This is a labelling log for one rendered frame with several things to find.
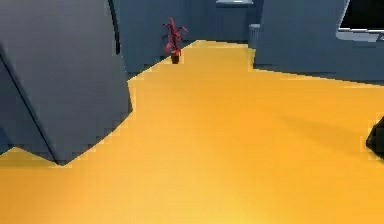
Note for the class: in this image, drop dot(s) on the red potted house plant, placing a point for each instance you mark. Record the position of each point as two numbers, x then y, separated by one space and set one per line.
173 39

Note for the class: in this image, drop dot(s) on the grey ribbed bin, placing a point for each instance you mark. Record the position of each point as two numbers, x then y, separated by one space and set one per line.
253 33

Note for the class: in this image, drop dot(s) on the pale window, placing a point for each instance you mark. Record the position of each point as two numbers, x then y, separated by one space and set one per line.
234 3

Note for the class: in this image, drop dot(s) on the grey fridge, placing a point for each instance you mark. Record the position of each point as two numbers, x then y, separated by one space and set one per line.
63 80

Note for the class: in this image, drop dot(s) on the black object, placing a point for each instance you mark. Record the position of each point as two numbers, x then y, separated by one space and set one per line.
377 138

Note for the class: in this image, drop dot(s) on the dark window with white frame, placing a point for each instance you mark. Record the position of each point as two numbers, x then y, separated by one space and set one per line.
363 16

